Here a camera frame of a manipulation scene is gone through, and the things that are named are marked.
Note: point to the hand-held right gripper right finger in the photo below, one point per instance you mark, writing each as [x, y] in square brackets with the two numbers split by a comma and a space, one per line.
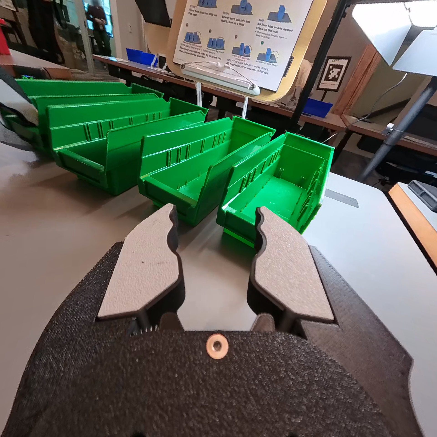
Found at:
[290, 276]

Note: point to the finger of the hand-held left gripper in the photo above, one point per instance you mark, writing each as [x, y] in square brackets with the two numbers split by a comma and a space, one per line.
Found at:
[17, 102]

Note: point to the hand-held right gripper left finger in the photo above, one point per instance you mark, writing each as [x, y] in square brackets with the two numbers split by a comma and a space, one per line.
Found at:
[143, 273]

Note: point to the green plastic bin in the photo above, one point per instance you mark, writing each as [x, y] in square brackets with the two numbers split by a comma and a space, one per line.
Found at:
[119, 164]
[85, 87]
[283, 191]
[191, 184]

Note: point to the brown wooden desk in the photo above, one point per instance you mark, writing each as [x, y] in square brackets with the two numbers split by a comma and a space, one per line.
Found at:
[41, 63]

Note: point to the wood-edged white desk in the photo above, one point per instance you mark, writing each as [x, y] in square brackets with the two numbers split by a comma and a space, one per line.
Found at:
[409, 218]

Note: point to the black power station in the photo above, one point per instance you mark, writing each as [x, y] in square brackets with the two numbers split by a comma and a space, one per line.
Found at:
[27, 76]

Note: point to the blue storage box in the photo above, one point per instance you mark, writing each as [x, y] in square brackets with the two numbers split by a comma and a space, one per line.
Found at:
[317, 107]
[140, 56]

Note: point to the cardboard box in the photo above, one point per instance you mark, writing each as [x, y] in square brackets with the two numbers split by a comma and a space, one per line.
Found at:
[155, 37]

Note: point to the flat grey box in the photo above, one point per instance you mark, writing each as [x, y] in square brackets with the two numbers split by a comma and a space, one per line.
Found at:
[425, 194]

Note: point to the white stand rod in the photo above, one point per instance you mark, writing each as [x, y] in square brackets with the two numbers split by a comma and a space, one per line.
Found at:
[198, 95]

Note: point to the metal pole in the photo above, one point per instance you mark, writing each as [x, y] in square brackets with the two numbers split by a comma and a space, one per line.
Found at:
[409, 116]

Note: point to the white page holder bar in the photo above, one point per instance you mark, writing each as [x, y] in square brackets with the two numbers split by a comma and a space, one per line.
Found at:
[218, 77]

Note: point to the black-white marker sign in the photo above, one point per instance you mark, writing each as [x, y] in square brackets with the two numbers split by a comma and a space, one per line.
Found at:
[334, 73]

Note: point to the instruction sheet on board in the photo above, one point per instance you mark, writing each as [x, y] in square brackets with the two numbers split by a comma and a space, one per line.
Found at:
[307, 51]

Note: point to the printed instruction sheet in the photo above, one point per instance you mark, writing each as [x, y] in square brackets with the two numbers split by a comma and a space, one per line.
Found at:
[239, 34]

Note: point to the black metal post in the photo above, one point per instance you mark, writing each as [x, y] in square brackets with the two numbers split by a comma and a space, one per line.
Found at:
[317, 65]

